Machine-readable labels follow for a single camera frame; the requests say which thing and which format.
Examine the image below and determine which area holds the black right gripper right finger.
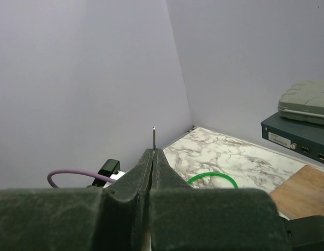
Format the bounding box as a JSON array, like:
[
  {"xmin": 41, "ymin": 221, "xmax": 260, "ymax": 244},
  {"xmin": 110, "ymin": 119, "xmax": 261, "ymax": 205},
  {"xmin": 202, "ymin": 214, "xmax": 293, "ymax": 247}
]
[{"xmin": 149, "ymin": 149, "xmax": 291, "ymax": 250}]

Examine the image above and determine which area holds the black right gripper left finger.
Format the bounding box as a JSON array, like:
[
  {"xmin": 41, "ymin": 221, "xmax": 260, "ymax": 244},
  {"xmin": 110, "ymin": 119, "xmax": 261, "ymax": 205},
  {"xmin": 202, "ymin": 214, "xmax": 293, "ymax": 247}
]
[{"xmin": 0, "ymin": 149, "xmax": 154, "ymax": 250}]

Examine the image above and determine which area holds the green cable lock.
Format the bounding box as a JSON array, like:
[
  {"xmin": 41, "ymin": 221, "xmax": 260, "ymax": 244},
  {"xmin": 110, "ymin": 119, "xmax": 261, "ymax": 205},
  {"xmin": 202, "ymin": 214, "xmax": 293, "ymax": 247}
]
[{"xmin": 187, "ymin": 172, "xmax": 239, "ymax": 189}]

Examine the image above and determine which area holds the dark teal network switch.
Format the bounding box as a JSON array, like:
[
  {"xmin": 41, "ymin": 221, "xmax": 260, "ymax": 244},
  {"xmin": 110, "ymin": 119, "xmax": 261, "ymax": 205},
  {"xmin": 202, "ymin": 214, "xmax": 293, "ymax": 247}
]
[{"xmin": 261, "ymin": 113, "xmax": 324, "ymax": 164}]

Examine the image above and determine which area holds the wooden board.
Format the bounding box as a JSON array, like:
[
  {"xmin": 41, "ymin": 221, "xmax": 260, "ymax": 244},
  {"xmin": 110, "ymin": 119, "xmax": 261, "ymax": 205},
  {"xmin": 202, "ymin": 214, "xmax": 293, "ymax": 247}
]
[{"xmin": 270, "ymin": 165, "xmax": 324, "ymax": 220}]

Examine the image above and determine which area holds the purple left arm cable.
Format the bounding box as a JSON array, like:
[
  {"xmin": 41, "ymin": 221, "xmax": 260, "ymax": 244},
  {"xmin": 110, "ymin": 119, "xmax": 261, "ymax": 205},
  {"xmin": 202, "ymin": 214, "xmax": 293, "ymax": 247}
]
[{"xmin": 47, "ymin": 169, "xmax": 117, "ymax": 188}]

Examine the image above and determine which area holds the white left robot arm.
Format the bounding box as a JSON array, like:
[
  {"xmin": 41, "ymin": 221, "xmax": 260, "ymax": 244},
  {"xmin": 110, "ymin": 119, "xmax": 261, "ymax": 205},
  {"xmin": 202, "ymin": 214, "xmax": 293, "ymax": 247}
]
[{"xmin": 86, "ymin": 159, "xmax": 125, "ymax": 188}]

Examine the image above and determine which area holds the silver key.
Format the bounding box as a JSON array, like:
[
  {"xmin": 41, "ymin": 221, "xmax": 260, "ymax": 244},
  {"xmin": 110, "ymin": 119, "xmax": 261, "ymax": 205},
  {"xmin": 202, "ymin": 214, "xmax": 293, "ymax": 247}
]
[{"xmin": 152, "ymin": 126, "xmax": 156, "ymax": 151}]

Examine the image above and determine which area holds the grey plastic case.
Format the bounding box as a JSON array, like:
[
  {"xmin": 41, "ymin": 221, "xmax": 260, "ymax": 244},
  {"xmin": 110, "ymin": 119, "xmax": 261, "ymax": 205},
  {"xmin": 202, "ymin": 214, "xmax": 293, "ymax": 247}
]
[{"xmin": 277, "ymin": 79, "xmax": 324, "ymax": 126}]

